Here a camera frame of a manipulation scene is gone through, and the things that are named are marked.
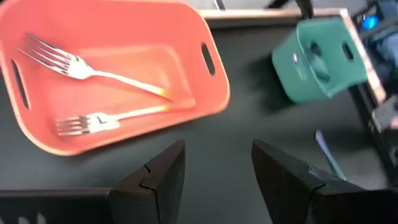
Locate black table mat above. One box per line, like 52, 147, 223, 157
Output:
0, 23, 392, 224

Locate teal plastic bin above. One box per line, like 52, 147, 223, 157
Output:
271, 16, 369, 105

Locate orange plastic bin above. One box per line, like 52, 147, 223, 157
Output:
0, 0, 231, 156

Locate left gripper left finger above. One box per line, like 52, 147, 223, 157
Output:
0, 139, 187, 224

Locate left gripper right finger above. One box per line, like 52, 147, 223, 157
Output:
251, 139, 398, 224

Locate black rear frame post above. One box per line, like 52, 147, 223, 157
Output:
294, 0, 314, 20

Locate iridescent spoon teal handle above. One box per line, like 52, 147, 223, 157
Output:
314, 129, 348, 181

